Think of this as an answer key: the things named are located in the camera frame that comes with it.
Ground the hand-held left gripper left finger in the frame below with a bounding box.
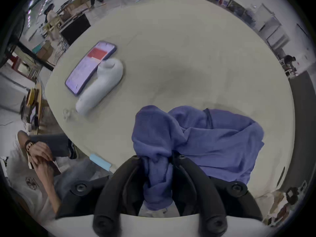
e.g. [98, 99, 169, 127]
[55, 155, 148, 237]

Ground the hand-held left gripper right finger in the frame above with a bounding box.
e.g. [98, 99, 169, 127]
[171, 154, 263, 237]

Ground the blue garment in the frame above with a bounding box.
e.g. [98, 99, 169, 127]
[132, 105, 265, 211]

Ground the light blue card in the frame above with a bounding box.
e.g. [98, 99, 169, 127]
[89, 154, 112, 171]

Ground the white hand controller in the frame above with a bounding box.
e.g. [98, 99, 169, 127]
[75, 58, 124, 116]

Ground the smartphone with lit screen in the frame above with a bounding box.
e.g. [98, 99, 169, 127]
[65, 41, 117, 96]

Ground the brown carton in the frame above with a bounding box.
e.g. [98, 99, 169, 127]
[37, 40, 54, 59]

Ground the black table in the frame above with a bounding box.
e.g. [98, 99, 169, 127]
[60, 14, 91, 45]

